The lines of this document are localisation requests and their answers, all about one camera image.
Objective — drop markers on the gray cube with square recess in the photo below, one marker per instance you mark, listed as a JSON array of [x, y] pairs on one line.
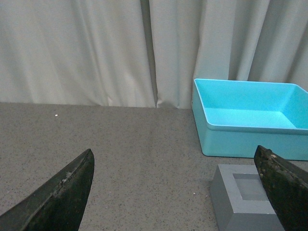
[[240, 202]]

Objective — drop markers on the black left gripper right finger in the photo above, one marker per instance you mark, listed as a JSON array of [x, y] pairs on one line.
[[286, 187]]

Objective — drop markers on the blue plastic box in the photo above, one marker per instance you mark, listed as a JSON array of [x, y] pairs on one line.
[[233, 118]]

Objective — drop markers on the white curtain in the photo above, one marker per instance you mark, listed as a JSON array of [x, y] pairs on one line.
[[145, 53]]

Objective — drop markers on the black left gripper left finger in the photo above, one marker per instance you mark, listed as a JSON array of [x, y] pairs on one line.
[[58, 204]]

